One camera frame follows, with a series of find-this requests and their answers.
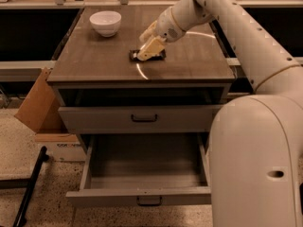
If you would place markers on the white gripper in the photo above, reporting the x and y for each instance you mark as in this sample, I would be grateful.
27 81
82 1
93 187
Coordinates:
167 27

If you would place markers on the black metal stand leg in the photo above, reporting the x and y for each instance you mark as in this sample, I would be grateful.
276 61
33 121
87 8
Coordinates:
28 184

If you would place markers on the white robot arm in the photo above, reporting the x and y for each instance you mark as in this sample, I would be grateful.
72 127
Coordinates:
255 141

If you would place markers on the brown cardboard box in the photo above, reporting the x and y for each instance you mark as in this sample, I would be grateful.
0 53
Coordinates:
39 112

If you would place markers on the dark rxbar chocolate bar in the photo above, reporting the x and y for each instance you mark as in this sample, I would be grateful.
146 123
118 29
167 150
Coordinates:
159 55

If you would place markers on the grey open middle drawer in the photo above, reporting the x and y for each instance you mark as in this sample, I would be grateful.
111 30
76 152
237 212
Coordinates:
144 170

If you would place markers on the white ceramic bowl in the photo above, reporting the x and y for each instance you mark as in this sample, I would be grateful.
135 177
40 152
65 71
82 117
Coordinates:
106 23

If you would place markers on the grey drawer cabinet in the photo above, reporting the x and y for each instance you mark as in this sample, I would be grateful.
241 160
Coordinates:
93 71

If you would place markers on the grey top drawer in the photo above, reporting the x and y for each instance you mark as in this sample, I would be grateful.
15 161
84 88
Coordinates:
138 119

